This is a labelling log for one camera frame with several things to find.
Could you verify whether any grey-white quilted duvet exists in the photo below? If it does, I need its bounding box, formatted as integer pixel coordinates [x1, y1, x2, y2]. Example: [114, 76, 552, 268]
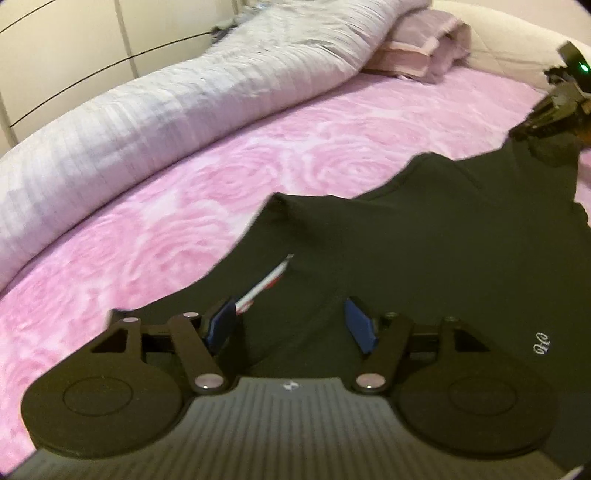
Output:
[0, 0, 432, 289]

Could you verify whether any folded pink blanket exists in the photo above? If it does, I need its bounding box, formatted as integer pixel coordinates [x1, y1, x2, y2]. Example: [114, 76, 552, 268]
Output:
[362, 9, 472, 85]

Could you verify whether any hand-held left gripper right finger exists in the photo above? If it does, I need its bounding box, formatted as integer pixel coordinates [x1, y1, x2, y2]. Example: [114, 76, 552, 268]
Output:
[344, 296, 492, 397]

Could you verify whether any black shirt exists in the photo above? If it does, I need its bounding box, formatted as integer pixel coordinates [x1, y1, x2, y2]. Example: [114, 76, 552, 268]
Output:
[139, 134, 591, 398]

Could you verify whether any white wardrobe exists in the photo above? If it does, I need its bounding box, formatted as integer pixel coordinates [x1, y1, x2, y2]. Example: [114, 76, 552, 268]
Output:
[0, 0, 259, 158]

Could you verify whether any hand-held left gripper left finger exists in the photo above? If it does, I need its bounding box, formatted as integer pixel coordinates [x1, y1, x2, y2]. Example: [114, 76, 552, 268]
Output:
[92, 298, 238, 397]

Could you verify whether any pink rose-pattern bed blanket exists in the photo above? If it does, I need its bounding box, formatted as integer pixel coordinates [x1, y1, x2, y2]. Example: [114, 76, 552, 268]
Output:
[0, 65, 591, 472]

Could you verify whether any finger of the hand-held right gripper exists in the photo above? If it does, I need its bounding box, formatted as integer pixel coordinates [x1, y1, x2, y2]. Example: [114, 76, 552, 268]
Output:
[509, 83, 591, 141]

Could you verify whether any beige padded headboard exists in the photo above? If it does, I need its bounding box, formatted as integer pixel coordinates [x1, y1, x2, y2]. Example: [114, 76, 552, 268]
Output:
[431, 0, 591, 93]

